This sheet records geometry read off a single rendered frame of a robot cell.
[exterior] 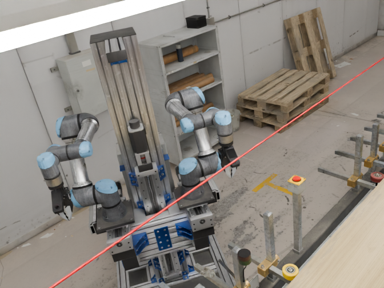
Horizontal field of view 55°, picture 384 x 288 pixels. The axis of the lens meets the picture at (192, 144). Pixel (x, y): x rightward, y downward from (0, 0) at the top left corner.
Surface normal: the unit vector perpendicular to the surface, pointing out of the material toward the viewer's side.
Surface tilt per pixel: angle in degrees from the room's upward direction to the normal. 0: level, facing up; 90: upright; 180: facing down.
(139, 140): 90
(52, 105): 90
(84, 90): 90
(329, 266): 0
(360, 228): 0
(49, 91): 90
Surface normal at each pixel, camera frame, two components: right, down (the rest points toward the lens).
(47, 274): -0.15, -0.87
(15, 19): 0.68, 0.26
